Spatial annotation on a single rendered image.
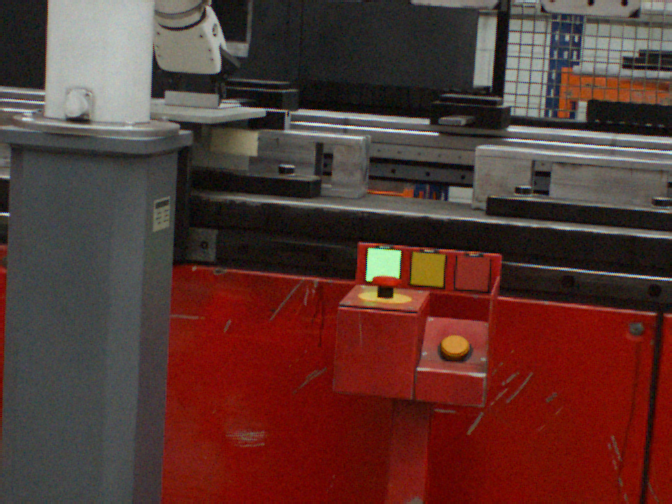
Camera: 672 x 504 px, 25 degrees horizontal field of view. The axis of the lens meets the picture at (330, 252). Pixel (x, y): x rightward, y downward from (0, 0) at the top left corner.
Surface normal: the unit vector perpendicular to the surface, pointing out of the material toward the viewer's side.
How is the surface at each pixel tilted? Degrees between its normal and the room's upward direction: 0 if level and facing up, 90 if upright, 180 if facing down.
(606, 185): 90
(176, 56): 134
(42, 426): 90
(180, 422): 90
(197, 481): 90
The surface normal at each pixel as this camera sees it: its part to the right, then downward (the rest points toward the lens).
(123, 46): 0.55, 0.15
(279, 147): -0.25, 0.13
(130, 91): 0.72, 0.15
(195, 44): -0.15, 0.74
